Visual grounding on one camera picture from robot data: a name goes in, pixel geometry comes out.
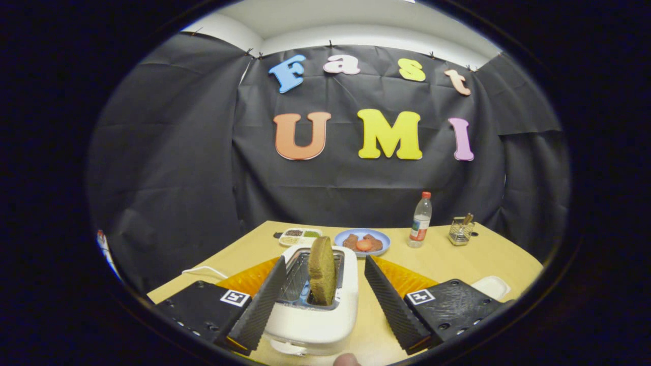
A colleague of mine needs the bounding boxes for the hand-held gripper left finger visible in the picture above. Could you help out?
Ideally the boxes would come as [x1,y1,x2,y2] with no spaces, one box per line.
[155,256,287,356]

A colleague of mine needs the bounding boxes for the brown toasted bread slice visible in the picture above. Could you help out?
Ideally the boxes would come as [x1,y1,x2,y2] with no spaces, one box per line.
[308,236,337,307]

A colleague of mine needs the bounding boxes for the blue plate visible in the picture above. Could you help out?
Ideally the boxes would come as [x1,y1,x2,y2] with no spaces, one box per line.
[334,228,391,258]

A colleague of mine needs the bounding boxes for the white toaster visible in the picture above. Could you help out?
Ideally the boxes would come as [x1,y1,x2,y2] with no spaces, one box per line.
[264,245,359,356]

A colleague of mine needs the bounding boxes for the small white square plate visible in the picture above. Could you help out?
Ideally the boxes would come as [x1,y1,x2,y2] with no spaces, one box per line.
[470,276,511,300]

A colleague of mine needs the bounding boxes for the black backdrop cloth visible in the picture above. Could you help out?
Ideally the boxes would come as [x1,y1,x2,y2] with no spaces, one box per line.
[86,32,570,295]

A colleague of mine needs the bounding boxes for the clear plastic water bottle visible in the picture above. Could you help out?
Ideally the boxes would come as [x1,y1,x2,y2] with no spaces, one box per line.
[407,192,433,249]

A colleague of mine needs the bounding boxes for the white divided condiment tray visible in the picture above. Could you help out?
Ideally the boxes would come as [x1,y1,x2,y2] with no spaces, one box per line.
[278,228,323,248]

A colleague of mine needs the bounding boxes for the metal wire utensil holder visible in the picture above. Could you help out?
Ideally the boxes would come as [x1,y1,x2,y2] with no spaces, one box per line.
[448,218,475,246]

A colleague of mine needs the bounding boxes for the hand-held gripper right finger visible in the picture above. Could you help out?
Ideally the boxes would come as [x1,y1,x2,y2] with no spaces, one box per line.
[364,255,514,355]

